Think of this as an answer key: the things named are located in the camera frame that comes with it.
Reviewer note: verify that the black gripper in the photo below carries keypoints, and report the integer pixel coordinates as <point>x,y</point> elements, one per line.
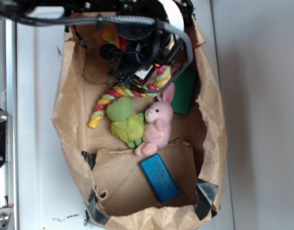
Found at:
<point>156,47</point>

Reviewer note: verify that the multicolored twisted rope toy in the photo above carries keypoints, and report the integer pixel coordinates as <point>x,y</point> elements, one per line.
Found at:
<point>163,77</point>

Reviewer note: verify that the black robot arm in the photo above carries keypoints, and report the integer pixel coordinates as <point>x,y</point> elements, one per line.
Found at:
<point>113,9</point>

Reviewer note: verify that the green fuzzy plush toy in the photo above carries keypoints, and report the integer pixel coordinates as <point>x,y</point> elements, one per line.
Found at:
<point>127,124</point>

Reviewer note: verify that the pink plush bunny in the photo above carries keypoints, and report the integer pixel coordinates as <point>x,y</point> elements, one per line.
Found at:
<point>158,127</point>

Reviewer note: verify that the green wooden block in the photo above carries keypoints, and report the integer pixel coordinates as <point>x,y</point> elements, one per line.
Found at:
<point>184,85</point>

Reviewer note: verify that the brown paper bag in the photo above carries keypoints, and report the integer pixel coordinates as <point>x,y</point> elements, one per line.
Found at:
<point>117,194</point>

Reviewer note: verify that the blue wooden block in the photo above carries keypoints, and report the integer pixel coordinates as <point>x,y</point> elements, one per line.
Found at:
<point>159,178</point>

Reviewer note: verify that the white plastic tray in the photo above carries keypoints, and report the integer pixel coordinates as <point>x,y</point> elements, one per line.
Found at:
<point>48,199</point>

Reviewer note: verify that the aluminium frame rail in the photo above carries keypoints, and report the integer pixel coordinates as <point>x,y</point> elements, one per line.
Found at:
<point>8,172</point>

